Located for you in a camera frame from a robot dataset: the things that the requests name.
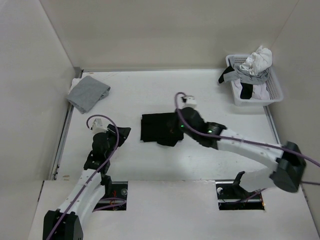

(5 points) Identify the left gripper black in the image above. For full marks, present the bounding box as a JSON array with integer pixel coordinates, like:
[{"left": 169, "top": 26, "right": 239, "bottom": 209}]
[{"left": 104, "top": 124, "right": 130, "bottom": 159}]

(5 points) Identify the black tank top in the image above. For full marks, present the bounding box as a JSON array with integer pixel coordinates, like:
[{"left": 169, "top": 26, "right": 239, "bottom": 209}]
[{"left": 140, "top": 112, "right": 184, "bottom": 147}]

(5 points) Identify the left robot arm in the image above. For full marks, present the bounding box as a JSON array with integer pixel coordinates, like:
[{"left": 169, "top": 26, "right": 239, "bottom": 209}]
[{"left": 42, "top": 119, "right": 131, "bottom": 240}]

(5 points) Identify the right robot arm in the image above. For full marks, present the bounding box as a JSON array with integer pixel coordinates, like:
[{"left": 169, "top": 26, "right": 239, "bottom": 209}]
[{"left": 177, "top": 107, "right": 307, "bottom": 198}]

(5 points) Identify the folded grey tank top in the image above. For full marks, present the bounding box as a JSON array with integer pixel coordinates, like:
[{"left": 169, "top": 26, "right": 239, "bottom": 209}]
[{"left": 66, "top": 76, "right": 111, "bottom": 114}]

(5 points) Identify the grey tank top in basket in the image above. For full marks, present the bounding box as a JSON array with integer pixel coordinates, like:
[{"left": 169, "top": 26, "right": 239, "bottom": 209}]
[{"left": 221, "top": 63, "right": 270, "bottom": 85}]

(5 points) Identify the white folded garment under grey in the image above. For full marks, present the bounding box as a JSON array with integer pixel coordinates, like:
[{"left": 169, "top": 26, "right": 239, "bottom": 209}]
[{"left": 69, "top": 78, "right": 81, "bottom": 92}]

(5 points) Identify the white plastic laundry basket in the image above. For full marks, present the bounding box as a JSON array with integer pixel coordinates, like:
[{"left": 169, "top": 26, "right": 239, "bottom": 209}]
[{"left": 230, "top": 65, "right": 284, "bottom": 107}]

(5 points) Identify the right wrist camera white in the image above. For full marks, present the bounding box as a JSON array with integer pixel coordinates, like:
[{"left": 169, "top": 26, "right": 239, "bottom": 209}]
[{"left": 181, "top": 95, "right": 197, "bottom": 109}]

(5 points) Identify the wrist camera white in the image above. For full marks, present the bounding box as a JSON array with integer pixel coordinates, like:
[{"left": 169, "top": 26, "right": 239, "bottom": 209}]
[
  {"left": 91, "top": 118, "right": 107, "bottom": 135},
  {"left": 181, "top": 95, "right": 197, "bottom": 109}
]

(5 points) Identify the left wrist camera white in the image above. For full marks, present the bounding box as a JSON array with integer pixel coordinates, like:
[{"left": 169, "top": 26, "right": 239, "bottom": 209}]
[{"left": 91, "top": 118, "right": 107, "bottom": 135}]

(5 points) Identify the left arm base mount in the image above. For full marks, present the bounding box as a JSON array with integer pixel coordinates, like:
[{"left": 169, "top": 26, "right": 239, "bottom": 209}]
[{"left": 94, "top": 181, "right": 129, "bottom": 211}]

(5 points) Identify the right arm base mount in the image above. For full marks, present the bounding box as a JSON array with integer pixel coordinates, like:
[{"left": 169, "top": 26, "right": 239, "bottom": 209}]
[{"left": 215, "top": 180, "right": 265, "bottom": 211}]

